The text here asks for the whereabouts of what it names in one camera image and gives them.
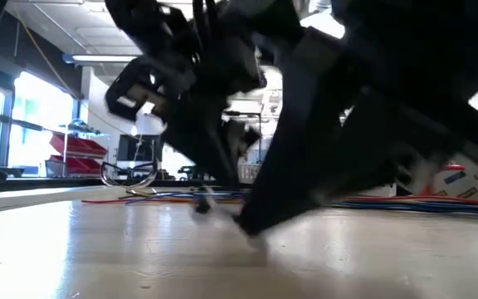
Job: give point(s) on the long ceiling light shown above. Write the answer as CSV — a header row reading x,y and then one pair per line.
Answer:
x,y
102,58

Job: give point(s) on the black monitor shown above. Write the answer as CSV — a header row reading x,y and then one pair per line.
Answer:
x,y
133,148

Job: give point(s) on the clear safety glasses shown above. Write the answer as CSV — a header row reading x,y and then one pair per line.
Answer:
x,y
128,174

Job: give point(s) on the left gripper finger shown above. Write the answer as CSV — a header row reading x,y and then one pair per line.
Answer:
x,y
206,145
243,139

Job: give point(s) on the red storage bin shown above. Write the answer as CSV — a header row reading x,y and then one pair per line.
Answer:
x,y
73,166
77,145

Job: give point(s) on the flat white plastic strip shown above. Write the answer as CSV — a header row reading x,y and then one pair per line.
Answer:
x,y
23,199

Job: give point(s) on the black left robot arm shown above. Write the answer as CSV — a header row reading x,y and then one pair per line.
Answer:
x,y
147,21

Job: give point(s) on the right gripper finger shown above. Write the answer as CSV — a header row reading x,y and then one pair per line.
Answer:
x,y
388,153
305,124

